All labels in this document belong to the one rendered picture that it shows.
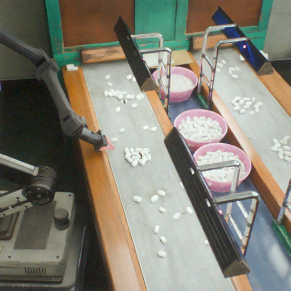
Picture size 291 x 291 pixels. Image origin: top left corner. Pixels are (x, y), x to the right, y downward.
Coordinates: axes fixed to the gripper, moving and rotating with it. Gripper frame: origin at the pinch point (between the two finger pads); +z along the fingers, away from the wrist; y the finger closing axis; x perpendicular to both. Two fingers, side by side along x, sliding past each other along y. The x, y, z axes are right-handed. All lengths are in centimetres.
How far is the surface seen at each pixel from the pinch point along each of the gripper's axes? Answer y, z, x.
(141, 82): 5.9, -8.3, -33.1
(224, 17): 52, 34, -73
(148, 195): -30.8, 8.5, -3.9
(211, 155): -12.5, 36.6, -26.7
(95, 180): -18.9, -8.7, 7.9
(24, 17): 177, -14, 31
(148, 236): -52, 4, 0
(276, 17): 156, 146, -92
